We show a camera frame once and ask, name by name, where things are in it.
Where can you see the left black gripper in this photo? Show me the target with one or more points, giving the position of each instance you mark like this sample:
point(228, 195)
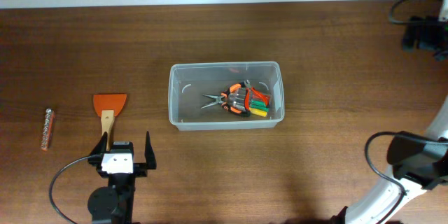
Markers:
point(141, 169)

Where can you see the orange long nose pliers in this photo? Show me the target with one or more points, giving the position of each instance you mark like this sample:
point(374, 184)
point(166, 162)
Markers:
point(223, 100)

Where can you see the clear screwdriver set case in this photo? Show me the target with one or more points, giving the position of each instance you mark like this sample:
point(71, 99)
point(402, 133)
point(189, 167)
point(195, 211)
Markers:
point(237, 98)

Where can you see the small red cutting pliers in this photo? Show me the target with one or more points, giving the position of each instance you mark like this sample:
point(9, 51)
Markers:
point(256, 99)

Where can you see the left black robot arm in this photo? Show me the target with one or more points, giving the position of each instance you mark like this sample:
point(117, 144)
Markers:
point(113, 203)

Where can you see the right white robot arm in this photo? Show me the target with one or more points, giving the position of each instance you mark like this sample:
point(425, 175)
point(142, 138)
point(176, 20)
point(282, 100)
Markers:
point(416, 164)

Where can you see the clear plastic container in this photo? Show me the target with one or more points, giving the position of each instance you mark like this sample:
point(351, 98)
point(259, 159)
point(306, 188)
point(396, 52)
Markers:
point(188, 83)

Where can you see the orange socket bit holder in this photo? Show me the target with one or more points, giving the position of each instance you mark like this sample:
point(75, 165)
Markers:
point(47, 129)

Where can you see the orange scraper wooden handle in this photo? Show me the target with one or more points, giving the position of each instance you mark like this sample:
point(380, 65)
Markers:
point(108, 107)

